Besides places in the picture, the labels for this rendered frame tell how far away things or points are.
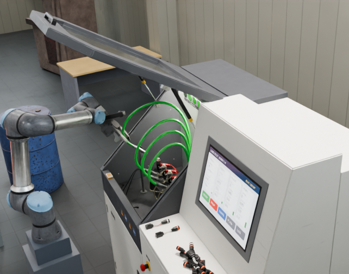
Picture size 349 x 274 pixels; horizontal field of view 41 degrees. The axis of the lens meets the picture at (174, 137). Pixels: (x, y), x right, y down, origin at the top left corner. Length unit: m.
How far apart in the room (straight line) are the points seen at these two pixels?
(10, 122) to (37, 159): 2.09
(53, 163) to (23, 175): 2.09
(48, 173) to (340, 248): 3.09
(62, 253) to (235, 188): 1.03
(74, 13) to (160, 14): 1.77
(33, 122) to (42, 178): 2.27
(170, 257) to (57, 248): 0.64
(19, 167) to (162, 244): 0.80
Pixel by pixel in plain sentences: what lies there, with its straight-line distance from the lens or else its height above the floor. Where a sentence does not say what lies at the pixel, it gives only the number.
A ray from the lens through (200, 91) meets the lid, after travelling 2.12.
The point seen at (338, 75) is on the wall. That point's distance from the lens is 4.25.
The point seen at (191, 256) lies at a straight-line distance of 2.05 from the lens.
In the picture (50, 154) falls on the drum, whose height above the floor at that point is 0.39.
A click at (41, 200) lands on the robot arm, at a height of 1.12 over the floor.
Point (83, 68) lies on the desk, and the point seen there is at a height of 0.65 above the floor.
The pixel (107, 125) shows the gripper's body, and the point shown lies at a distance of 2.63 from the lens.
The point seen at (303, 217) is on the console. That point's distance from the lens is 1.78.
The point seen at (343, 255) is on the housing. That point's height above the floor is 1.06.
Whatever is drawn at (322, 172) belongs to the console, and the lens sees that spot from 1.72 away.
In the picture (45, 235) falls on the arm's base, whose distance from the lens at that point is 2.44.
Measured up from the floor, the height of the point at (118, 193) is 0.95.
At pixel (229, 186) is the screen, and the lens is 1.94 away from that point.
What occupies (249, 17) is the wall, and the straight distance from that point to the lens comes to 5.01.
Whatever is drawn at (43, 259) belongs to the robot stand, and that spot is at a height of 0.83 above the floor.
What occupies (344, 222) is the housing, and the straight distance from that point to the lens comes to 1.95.
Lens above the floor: 2.36
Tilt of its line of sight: 26 degrees down
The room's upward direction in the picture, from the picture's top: 4 degrees counter-clockwise
